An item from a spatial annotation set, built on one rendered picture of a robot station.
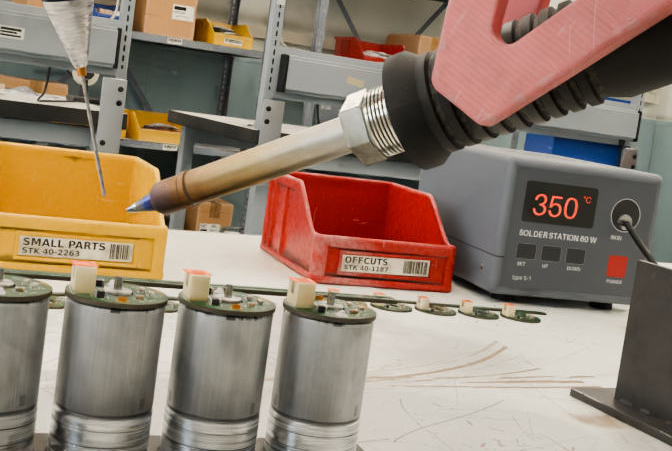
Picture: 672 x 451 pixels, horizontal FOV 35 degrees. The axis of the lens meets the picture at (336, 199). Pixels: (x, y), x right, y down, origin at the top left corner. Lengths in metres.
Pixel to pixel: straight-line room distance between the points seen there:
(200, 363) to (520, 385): 0.25
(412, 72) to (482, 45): 0.02
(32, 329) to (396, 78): 0.11
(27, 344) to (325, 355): 0.07
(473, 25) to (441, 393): 0.28
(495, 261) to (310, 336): 0.42
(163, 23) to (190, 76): 0.55
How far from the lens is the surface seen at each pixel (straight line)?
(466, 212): 0.73
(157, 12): 4.52
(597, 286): 0.72
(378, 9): 5.44
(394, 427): 0.40
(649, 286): 0.47
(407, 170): 3.14
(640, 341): 0.47
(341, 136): 0.22
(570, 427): 0.44
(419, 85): 0.21
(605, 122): 3.49
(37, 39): 2.63
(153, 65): 4.94
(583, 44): 0.19
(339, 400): 0.28
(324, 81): 2.90
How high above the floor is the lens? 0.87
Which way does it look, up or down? 5 degrees down
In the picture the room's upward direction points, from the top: 8 degrees clockwise
